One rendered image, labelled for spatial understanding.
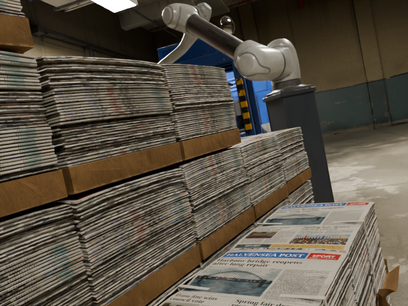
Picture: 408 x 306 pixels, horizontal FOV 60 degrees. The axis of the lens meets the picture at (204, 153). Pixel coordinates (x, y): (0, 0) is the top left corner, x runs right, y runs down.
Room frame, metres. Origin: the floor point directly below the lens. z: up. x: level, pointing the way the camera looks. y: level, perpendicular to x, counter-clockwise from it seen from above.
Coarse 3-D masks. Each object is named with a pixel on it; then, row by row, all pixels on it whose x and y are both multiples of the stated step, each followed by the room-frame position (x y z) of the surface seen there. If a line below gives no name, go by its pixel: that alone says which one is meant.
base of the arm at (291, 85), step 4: (292, 80) 1.80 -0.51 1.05; (296, 80) 1.81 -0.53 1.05; (300, 80) 1.83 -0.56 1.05; (276, 84) 1.84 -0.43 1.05; (280, 84) 1.82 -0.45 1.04; (284, 84) 1.81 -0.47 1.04; (288, 84) 1.80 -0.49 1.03; (292, 84) 1.80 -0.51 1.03; (296, 84) 1.81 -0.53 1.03; (300, 84) 1.82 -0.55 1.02; (272, 88) 1.88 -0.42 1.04; (276, 88) 1.84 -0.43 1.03; (280, 88) 1.82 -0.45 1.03; (284, 88) 1.80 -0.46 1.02; (288, 88) 1.79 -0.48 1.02; (292, 88) 1.79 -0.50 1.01; (296, 88) 1.80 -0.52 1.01; (300, 88) 1.81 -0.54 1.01; (304, 88) 1.81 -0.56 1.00; (272, 92) 1.87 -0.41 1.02; (276, 92) 1.83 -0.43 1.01; (280, 92) 1.78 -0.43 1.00; (268, 96) 1.91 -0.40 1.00
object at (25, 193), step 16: (0, 16) 0.51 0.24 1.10; (16, 16) 0.53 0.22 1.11; (0, 32) 0.50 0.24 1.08; (16, 32) 0.52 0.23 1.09; (32, 176) 0.50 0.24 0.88; (48, 176) 0.52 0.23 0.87; (0, 192) 0.46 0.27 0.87; (16, 192) 0.48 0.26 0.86; (32, 192) 0.50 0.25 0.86; (48, 192) 0.52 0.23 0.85; (64, 192) 0.54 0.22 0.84; (0, 208) 0.46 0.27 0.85; (16, 208) 0.48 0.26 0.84
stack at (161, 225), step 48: (240, 144) 1.08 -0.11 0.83; (288, 144) 1.36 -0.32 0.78; (96, 192) 0.59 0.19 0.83; (144, 192) 0.67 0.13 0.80; (192, 192) 0.79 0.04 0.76; (240, 192) 0.98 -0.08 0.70; (96, 240) 0.57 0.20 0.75; (144, 240) 0.65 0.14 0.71; (192, 240) 0.77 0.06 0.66; (96, 288) 0.55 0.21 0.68
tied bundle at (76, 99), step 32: (64, 64) 0.59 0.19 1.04; (96, 64) 0.64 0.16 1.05; (128, 64) 0.71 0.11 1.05; (64, 96) 0.57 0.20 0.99; (96, 96) 0.62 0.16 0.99; (128, 96) 0.69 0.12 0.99; (160, 96) 0.76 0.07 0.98; (64, 128) 0.57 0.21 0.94; (96, 128) 0.62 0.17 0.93; (128, 128) 0.68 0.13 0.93; (160, 128) 0.75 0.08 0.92; (64, 160) 0.56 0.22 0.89; (96, 160) 0.61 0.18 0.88
